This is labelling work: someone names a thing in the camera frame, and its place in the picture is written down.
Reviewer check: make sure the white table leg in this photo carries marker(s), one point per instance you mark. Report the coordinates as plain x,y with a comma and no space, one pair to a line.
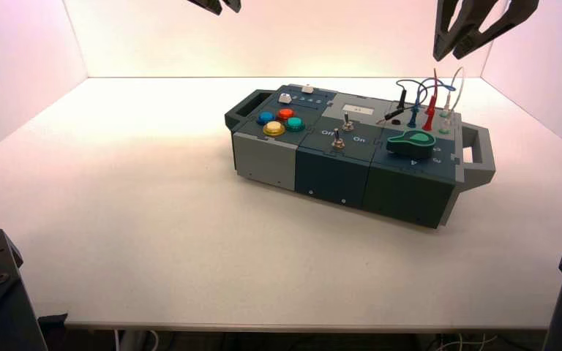
133,341

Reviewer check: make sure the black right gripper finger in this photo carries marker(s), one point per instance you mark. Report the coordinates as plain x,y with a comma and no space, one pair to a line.
470,14
518,12

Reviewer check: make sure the blue round push button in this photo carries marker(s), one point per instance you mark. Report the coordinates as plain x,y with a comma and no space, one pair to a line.
265,117

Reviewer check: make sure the metal toggle switch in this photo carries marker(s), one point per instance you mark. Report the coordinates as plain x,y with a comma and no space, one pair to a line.
337,141
347,123

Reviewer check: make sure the black bracket under table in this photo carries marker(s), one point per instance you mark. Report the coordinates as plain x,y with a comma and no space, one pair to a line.
53,332

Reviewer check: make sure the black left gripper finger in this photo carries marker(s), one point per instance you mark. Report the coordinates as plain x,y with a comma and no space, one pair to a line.
210,5
234,5

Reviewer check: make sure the grey and teal control box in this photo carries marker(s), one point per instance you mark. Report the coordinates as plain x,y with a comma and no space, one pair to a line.
329,169

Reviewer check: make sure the yellow round push button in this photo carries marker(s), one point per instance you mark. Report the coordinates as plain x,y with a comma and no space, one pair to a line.
274,128

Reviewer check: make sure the red round push button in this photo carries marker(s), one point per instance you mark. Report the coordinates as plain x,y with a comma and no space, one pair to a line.
285,114

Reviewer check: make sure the green rotary knob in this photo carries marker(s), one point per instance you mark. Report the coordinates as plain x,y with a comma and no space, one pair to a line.
414,143

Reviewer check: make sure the white square key cap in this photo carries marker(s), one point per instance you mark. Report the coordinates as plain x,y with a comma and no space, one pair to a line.
306,89
285,99

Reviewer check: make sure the small grey display panel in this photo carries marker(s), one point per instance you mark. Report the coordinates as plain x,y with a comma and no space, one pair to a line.
357,110

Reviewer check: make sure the green round push button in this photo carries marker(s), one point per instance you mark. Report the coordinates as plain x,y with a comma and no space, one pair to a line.
294,124

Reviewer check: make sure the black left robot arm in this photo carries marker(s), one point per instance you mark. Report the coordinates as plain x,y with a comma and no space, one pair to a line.
0,305

